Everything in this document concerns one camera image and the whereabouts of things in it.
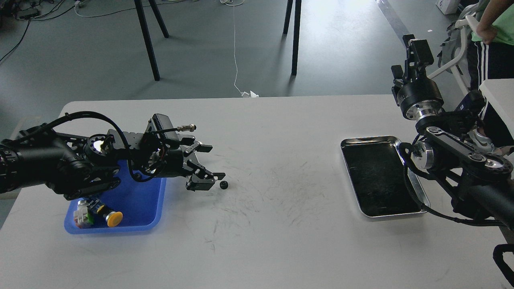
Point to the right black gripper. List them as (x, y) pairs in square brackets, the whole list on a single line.
[(416, 94)]

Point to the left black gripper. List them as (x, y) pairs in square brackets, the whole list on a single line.
[(171, 163)]

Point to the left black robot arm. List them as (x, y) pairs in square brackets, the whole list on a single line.
[(77, 166)]

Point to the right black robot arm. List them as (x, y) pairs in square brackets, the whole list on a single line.
[(478, 182)]

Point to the white chair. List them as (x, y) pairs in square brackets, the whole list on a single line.
[(454, 48)]

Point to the white box on floor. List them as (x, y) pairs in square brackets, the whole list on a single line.
[(447, 7)]

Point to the blue plastic tray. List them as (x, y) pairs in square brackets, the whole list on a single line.
[(140, 203)]

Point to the person in green shirt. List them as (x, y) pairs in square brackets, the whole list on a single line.
[(490, 56)]

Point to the white side table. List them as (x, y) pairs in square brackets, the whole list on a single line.
[(500, 94)]

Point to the metal tray with black mat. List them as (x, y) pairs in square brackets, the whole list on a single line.
[(381, 186)]

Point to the white green terminal block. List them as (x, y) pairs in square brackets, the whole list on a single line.
[(82, 216)]

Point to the black stand leg right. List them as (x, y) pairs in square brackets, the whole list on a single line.
[(296, 30)]

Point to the black stand leg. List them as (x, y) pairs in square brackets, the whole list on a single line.
[(146, 35), (296, 30)]

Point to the black stand leg left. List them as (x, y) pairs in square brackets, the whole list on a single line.
[(146, 35)]

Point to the yellow push button switch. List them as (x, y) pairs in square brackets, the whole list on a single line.
[(111, 217)]

